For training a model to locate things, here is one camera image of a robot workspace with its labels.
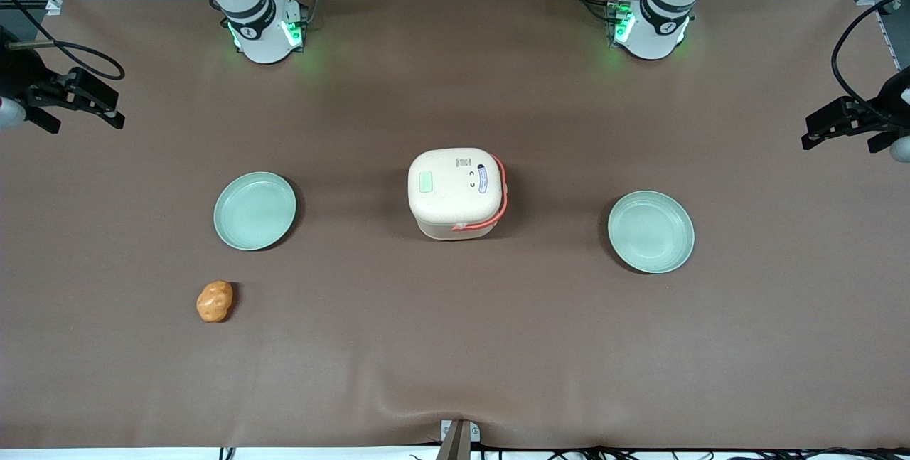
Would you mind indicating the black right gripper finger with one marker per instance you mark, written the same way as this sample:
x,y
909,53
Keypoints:
x,y
43,119
94,94

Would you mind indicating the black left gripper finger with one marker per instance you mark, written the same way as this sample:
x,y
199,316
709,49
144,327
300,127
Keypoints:
x,y
830,119
884,141

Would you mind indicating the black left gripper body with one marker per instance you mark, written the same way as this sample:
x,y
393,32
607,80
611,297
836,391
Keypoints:
x,y
890,104

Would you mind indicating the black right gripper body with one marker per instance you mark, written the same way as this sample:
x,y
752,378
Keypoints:
x,y
20,76

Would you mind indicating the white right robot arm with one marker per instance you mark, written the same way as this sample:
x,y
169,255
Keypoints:
x,y
263,40

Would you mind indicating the pale green plate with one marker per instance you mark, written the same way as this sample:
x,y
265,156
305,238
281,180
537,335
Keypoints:
x,y
650,232
254,211

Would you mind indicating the orange toy potato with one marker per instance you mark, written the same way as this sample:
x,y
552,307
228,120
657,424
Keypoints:
x,y
215,301

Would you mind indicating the brown table cloth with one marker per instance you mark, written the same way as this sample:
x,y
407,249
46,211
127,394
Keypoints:
x,y
455,346

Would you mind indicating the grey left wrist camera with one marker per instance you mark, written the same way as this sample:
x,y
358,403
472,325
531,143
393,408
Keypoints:
x,y
901,149

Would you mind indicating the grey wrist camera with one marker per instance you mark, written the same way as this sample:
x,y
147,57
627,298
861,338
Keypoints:
x,y
8,113
901,149

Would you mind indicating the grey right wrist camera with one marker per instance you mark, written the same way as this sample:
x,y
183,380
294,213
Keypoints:
x,y
8,113

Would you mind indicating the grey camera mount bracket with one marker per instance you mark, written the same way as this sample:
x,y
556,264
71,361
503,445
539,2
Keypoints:
x,y
457,440

